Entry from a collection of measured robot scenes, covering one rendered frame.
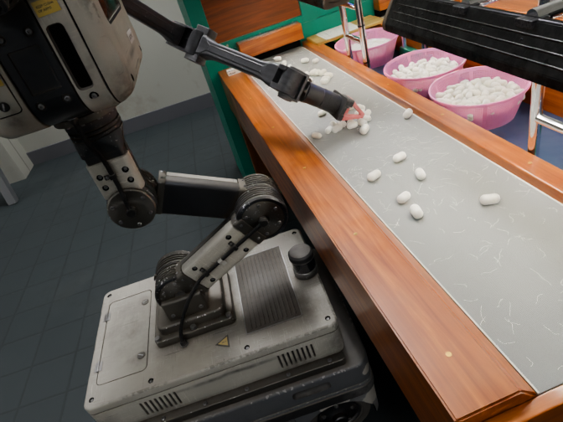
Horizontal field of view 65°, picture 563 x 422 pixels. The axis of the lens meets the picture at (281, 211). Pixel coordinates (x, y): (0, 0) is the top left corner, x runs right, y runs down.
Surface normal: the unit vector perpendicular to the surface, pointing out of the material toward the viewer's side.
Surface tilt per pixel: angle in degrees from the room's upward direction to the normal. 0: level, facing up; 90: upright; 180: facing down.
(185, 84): 90
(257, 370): 90
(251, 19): 90
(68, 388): 0
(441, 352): 0
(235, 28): 90
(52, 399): 0
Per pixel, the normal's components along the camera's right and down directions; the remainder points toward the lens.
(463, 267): -0.26, -0.78
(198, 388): 0.20, 0.53
